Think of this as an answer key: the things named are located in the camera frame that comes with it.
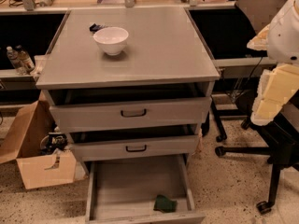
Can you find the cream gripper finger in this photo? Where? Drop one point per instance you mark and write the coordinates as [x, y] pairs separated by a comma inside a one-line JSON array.
[[259, 42], [275, 89]]

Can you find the dark green sponge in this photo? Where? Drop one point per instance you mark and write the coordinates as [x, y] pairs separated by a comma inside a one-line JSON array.
[[164, 204]]

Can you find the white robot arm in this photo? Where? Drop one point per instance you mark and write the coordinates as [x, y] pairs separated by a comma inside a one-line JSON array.
[[280, 38]]

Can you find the grey middle drawer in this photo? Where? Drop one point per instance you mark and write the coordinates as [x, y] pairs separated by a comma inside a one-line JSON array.
[[134, 148]]

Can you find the grey drawer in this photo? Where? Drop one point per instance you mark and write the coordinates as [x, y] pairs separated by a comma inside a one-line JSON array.
[[124, 191], [134, 148], [125, 115]]

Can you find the grey drawer cabinet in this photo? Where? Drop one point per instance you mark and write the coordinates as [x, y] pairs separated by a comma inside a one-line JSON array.
[[164, 59]]

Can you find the small dark object on counter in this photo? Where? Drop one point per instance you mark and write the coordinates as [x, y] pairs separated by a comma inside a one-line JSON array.
[[96, 27]]

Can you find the grey bottom drawer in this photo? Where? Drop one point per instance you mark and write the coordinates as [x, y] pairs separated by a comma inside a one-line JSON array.
[[124, 191]]

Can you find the grey top drawer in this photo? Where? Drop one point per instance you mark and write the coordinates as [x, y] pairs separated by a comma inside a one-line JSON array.
[[125, 115]]

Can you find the black office chair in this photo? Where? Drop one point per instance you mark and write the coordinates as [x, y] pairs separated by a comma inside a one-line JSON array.
[[282, 141]]

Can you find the white ceramic bowl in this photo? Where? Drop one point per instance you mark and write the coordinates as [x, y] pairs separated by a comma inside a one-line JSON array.
[[111, 40]]

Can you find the dark items in box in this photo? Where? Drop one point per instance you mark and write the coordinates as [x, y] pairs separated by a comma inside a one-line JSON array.
[[51, 142]]

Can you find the brown plastic bottle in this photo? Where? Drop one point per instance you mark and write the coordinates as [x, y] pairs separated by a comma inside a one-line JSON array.
[[25, 58]]

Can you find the clear plastic bottle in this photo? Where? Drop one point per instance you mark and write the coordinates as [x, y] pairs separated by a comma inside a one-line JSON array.
[[12, 55]]

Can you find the cardboard box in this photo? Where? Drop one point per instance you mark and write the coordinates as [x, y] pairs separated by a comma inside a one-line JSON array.
[[22, 143]]

